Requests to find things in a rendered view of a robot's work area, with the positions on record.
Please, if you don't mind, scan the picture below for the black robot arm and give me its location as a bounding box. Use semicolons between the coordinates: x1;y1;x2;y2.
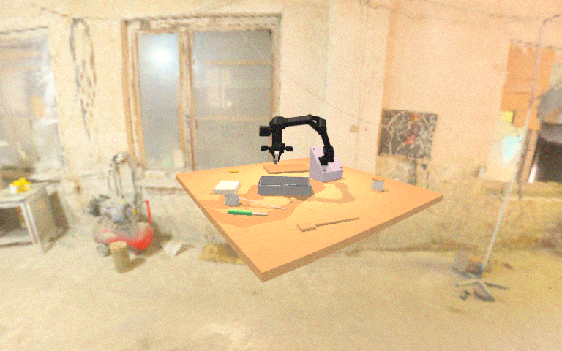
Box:
259;114;334;165

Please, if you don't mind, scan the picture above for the grey ladle with long handle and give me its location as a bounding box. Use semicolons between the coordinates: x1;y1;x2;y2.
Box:
225;194;284;209

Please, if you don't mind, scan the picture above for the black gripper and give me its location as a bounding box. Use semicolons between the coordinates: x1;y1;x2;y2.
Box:
261;137;293;162

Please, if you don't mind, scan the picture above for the small grey cylinder with orange top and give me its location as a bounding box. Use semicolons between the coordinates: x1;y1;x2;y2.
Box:
371;177;385;190

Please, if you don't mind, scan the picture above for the grey roasting tin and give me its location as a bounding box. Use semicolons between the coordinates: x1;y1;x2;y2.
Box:
257;175;312;196

